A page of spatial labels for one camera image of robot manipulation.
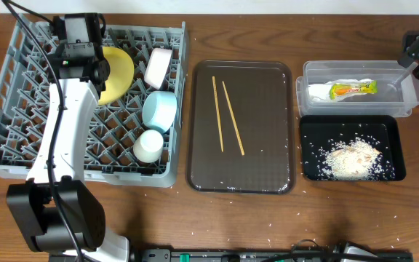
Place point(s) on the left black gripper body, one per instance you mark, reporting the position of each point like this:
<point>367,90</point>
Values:
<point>77,48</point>

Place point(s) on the yellow plate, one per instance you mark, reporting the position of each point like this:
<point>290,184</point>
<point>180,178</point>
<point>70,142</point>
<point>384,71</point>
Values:
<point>120,77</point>

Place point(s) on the white plate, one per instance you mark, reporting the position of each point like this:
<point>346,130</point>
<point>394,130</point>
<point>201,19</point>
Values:
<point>157,67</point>

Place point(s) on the light blue bowl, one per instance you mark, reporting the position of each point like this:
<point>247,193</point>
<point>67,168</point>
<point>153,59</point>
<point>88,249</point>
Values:
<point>159,111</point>

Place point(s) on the small white cup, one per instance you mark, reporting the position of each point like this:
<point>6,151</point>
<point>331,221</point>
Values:
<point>149,146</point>

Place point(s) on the green snack wrapper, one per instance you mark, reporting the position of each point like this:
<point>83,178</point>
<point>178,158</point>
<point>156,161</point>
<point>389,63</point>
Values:
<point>341,89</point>

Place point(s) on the wooden chopstick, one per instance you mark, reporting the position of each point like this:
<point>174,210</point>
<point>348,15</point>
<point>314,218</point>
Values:
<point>217,109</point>
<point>233,119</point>

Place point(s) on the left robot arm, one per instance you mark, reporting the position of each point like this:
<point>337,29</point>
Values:
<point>53,209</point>

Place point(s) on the pile of rice waste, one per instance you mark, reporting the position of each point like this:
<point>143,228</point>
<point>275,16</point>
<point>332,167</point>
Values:
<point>360,158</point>

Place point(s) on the black waste tray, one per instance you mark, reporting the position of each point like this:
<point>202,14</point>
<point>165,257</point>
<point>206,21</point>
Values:
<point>318,129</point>

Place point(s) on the grey plastic dish rack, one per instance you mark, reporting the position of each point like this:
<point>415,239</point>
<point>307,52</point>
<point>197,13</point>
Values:
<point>24,105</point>

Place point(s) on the clear plastic bin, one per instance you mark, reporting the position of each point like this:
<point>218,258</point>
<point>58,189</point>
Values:
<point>397,89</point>

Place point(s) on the dark brown serving tray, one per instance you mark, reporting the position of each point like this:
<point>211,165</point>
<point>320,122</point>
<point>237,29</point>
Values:
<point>261,97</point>

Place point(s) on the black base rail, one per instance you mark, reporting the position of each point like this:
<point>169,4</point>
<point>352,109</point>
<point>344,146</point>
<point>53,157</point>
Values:
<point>304,250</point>

